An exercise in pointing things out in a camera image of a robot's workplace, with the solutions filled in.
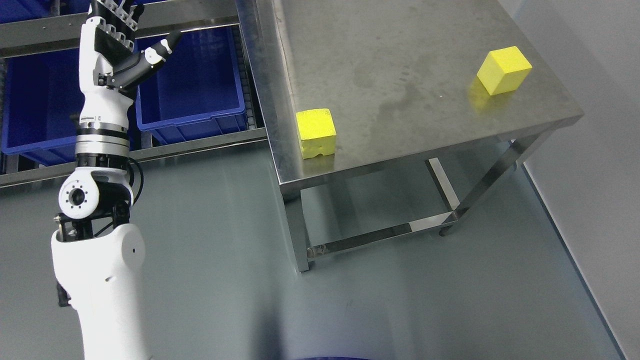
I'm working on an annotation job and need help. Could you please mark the yellow foam block far corner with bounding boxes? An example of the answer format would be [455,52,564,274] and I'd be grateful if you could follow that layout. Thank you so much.
[477,46,533,96]

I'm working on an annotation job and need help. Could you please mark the blue bin upper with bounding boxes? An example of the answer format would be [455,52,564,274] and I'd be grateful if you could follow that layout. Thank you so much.
[0,0,166,25]

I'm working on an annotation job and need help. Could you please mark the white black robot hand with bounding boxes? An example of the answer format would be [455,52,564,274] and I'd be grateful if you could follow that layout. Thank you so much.
[78,0,183,128]

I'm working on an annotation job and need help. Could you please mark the blue bin lower right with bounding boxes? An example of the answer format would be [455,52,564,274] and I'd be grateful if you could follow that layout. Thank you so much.
[135,26,249,145]

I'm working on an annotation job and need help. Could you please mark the yellow foam block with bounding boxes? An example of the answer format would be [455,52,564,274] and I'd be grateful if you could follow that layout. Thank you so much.
[295,108,338,160]

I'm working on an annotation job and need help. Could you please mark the stainless steel table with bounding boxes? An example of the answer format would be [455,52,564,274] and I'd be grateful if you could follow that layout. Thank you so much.
[235,0,584,272]

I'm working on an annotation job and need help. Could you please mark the blue bin lower left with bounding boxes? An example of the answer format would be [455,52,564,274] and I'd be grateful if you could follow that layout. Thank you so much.
[1,48,84,166]

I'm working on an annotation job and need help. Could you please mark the metal shelf rack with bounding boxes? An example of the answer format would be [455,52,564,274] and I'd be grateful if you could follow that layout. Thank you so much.
[0,0,267,188]

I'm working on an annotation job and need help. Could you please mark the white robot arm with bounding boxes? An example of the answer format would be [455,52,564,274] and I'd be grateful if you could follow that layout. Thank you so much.
[50,116,153,360]

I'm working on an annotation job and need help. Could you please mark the blue bin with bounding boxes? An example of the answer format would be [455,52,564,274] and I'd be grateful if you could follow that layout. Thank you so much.
[135,26,249,145]
[0,0,166,25]
[1,48,84,166]

